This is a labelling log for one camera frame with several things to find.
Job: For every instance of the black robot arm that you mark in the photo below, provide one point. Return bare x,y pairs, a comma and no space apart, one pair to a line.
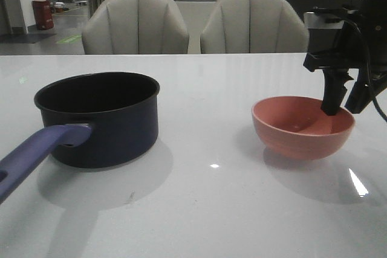
367,6

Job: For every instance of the red trash bin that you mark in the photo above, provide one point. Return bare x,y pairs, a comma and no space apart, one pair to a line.
42,14

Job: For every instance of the dark blue saucepan purple handle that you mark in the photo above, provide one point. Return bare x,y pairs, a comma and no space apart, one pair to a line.
90,121

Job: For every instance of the left grey upholstered chair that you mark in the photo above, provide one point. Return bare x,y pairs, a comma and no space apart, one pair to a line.
136,27

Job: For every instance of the pink bowl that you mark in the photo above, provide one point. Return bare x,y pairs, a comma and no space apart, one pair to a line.
297,128

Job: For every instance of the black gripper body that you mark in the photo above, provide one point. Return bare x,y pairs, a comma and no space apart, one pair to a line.
355,33

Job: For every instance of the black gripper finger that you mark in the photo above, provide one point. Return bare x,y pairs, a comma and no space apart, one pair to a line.
334,89
360,96

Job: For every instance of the grey upholstered chair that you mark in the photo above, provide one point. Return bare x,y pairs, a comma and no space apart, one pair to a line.
253,26
136,27

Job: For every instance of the right grey upholstered chair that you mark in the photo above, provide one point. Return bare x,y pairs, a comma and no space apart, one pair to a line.
253,26

